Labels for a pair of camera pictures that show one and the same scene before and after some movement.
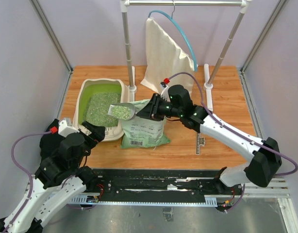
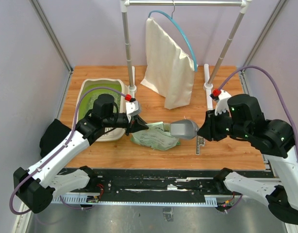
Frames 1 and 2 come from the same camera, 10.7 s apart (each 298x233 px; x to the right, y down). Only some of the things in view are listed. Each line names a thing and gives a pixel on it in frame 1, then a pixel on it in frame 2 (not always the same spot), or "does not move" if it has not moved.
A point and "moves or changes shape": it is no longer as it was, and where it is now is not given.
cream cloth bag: x=164 y=59 does not move
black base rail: x=193 y=182 does not move
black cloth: x=50 y=141 does not move
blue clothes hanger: x=171 y=17 does not move
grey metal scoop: x=122 y=110 → x=184 y=129
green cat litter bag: x=141 y=132 moves or changes shape
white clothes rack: x=208 y=84 does not move
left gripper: x=98 y=132 → x=137 y=124
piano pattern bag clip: x=199 y=141 does not move
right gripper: x=150 y=111 → x=209 y=130
